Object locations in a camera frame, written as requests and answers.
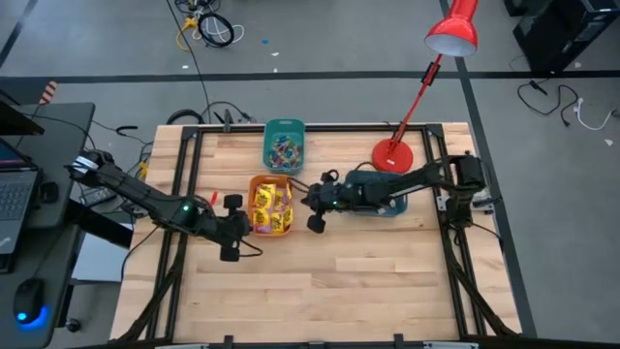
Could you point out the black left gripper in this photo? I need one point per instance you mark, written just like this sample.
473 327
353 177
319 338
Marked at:
232 225

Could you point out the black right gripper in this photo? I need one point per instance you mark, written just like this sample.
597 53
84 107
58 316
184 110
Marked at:
324 199

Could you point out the yellow sour candy pack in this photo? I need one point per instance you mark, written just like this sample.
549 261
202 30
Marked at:
261 219
289 192
288 215
265 196
279 198
277 222

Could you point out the orange plastic bin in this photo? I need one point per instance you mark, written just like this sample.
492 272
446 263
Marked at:
254 181

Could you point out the light teal plastic bin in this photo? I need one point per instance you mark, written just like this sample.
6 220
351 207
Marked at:
284 127

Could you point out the white candy bar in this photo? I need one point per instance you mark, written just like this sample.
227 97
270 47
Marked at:
382 211

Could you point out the dark teal plastic bin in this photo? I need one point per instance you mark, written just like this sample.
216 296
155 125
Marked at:
399 206

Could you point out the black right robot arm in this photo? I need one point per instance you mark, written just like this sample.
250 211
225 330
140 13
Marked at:
412 184

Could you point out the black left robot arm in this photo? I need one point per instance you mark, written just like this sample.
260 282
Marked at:
145 199

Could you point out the red desk lamp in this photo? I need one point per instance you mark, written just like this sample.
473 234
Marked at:
392 156

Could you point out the black desk caster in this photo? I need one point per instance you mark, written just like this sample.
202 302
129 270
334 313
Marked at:
73 326

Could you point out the small black desk device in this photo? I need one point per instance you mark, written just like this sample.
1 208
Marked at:
48 193

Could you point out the black side desk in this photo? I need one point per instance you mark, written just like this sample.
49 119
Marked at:
63 121

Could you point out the black computer mouse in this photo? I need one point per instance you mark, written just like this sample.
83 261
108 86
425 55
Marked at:
28 298

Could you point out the grey laptop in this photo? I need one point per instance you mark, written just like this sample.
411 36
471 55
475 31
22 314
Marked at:
14 203

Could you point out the orange black striped ramp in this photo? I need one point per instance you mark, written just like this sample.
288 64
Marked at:
49 92

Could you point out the dark flat monitor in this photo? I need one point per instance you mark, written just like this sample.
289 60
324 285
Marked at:
14 123

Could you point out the black computer tower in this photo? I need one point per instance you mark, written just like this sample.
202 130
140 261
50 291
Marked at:
557 34

